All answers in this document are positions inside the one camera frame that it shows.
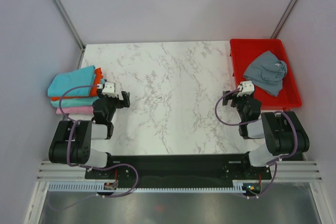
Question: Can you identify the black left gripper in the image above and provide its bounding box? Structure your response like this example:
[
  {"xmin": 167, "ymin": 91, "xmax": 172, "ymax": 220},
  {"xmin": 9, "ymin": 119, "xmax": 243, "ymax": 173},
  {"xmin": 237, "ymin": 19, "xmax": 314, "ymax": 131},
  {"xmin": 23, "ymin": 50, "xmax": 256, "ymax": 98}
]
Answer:
[{"xmin": 97, "ymin": 89, "xmax": 130, "ymax": 122}]

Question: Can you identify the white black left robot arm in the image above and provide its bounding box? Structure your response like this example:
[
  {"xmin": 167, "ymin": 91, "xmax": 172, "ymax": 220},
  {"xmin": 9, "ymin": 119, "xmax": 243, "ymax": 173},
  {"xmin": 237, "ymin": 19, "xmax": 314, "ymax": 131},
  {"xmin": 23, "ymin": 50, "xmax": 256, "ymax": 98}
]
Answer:
[{"xmin": 48, "ymin": 91, "xmax": 130, "ymax": 178}]

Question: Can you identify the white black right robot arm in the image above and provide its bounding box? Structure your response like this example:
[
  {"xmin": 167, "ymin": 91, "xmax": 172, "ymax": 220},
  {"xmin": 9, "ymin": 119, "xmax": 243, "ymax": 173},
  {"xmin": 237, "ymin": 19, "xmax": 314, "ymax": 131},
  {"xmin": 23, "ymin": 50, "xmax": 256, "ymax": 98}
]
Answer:
[{"xmin": 220, "ymin": 90, "xmax": 310, "ymax": 179}]

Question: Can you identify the folded red t shirt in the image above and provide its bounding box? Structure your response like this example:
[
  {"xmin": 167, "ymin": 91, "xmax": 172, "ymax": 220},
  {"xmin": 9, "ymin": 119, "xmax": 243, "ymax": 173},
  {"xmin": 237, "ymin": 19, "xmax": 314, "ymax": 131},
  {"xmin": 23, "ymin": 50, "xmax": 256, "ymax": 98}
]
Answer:
[{"xmin": 47, "ymin": 65, "xmax": 103, "ymax": 101}]

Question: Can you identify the grey t shirt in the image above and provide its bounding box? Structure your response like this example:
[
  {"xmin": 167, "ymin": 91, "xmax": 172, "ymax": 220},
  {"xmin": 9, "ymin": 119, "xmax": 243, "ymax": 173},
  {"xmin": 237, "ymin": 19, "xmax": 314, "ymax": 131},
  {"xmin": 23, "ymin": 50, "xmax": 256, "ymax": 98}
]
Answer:
[{"xmin": 243, "ymin": 51, "xmax": 288, "ymax": 97}]

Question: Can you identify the red plastic bin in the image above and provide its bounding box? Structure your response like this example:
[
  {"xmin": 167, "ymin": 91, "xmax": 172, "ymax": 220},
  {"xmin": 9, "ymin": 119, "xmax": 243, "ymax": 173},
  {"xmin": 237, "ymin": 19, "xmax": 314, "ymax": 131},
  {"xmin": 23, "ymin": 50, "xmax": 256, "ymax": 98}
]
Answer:
[{"xmin": 229, "ymin": 39, "xmax": 302, "ymax": 110}]

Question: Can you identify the folded pink t shirt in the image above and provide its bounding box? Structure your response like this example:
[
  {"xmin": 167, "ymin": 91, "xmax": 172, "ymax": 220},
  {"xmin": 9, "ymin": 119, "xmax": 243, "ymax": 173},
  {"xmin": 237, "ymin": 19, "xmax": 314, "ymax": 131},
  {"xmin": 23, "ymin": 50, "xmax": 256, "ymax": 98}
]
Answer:
[{"xmin": 61, "ymin": 95, "xmax": 99, "ymax": 115}]

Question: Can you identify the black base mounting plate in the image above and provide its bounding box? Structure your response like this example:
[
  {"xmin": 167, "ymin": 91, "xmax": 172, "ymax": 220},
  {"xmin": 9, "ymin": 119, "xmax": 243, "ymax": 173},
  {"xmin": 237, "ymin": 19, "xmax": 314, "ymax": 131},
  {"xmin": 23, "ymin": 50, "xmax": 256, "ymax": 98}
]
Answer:
[{"xmin": 85, "ymin": 154, "xmax": 271, "ymax": 187}]

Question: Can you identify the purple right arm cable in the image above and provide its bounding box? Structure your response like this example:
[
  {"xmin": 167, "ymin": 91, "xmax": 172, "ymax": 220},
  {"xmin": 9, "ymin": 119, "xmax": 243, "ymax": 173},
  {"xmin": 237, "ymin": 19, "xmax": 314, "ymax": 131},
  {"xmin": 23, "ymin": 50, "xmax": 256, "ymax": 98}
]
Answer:
[{"xmin": 214, "ymin": 90, "xmax": 299, "ymax": 200}]

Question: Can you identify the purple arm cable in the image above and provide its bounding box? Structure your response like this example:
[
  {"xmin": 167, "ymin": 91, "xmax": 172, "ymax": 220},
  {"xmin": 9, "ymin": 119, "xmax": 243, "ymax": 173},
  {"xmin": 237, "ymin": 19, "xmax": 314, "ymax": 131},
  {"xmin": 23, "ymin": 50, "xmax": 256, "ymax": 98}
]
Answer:
[
  {"xmin": 214, "ymin": 90, "xmax": 299, "ymax": 200},
  {"xmin": 59, "ymin": 84, "xmax": 140, "ymax": 210}
]

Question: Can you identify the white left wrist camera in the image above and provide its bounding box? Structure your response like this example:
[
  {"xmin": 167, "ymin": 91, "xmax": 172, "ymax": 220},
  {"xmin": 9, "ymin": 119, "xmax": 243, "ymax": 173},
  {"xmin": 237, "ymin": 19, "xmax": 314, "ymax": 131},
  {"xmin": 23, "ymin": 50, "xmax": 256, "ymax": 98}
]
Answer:
[{"xmin": 97, "ymin": 82, "xmax": 117, "ymax": 98}]

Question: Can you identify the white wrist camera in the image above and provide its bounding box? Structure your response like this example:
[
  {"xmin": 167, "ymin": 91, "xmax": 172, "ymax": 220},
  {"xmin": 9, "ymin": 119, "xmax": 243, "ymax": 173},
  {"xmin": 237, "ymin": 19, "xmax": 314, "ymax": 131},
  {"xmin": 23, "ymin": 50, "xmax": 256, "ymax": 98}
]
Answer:
[
  {"xmin": 97, "ymin": 82, "xmax": 117, "ymax": 98},
  {"xmin": 237, "ymin": 80, "xmax": 255, "ymax": 97}
]

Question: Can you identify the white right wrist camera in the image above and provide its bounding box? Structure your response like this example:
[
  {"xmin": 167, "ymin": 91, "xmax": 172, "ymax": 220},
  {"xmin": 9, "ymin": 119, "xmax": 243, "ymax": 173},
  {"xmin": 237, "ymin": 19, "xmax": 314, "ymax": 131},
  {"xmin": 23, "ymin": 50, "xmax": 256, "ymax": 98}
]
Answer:
[{"xmin": 237, "ymin": 80, "xmax": 255, "ymax": 97}]

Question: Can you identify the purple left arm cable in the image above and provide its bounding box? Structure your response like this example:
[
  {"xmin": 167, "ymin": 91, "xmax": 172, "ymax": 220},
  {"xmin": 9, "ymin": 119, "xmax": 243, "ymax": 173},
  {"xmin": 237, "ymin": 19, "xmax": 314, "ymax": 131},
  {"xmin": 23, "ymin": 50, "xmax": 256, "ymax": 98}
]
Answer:
[{"xmin": 59, "ymin": 84, "xmax": 140, "ymax": 210}]

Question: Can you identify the aluminium frame rail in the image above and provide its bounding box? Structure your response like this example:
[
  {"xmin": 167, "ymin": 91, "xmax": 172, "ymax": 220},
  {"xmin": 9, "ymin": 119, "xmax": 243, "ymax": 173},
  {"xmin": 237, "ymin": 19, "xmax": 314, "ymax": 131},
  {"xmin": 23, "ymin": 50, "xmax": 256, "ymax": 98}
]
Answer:
[{"xmin": 37, "ymin": 161, "xmax": 322, "ymax": 183}]

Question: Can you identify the grey slotted cable duct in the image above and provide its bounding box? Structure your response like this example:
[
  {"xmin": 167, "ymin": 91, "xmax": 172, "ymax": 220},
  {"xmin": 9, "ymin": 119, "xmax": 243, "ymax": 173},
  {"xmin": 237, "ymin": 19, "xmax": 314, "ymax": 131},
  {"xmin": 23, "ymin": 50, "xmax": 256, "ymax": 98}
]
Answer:
[{"xmin": 48, "ymin": 181, "xmax": 260, "ymax": 193}]

